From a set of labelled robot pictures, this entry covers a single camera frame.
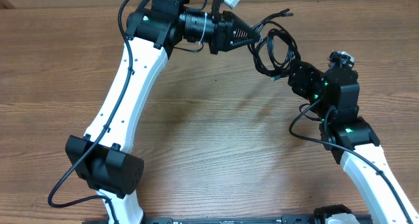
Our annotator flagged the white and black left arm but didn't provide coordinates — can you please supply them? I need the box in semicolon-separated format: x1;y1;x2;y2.
65;0;260;223

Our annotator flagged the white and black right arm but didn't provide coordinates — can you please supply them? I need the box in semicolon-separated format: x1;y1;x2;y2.
288;60;418;223

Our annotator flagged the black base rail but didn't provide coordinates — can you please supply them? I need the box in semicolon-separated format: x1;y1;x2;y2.
81;204;374;224

